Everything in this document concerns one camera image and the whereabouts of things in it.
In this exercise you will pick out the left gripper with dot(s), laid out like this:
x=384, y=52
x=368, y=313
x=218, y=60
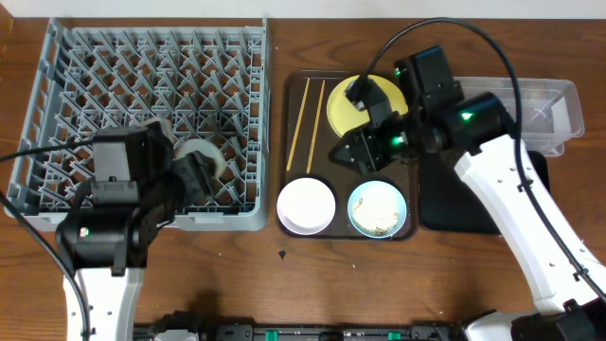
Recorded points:
x=187, y=175

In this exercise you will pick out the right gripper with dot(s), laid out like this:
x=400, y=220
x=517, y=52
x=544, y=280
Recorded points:
x=361, y=144

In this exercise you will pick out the white cup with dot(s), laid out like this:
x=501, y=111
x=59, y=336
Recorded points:
x=206, y=149

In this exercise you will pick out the light blue bowl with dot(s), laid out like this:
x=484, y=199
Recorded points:
x=377, y=209

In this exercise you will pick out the white bowl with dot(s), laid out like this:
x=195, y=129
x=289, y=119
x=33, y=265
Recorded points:
x=305, y=206

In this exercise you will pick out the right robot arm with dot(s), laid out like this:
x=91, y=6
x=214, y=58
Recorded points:
x=566, y=281

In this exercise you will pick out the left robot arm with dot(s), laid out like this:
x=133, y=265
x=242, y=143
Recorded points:
x=140, y=181

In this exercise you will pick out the black waste tray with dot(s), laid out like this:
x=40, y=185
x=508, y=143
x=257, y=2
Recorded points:
x=447, y=204

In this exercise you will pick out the yellow round plate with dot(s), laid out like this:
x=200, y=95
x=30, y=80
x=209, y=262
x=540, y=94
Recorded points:
x=343, y=116

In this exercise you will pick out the grey plastic dish rack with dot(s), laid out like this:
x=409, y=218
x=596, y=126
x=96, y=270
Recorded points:
x=212, y=83

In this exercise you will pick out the clear plastic bin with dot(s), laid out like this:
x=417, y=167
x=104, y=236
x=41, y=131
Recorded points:
x=551, y=109

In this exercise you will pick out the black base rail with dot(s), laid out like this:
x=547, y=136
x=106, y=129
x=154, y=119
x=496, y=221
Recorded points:
x=182, y=325

